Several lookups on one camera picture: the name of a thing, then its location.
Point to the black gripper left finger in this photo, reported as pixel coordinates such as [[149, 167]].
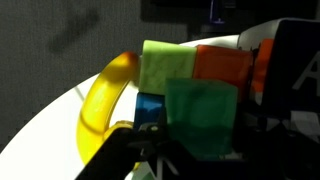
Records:
[[123, 156]]

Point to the yellow toy banana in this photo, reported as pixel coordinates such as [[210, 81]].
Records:
[[98, 103]]

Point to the black cube with letter A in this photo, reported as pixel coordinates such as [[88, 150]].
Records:
[[293, 66]]

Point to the lime green block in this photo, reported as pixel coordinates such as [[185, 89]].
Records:
[[163, 66]]

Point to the blue block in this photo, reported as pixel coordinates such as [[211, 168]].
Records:
[[146, 108]]

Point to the orange block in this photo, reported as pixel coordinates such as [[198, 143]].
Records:
[[221, 70]]

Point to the dark green block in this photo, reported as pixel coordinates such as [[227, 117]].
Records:
[[200, 116]]

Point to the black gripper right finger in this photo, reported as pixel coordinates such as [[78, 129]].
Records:
[[283, 156]]

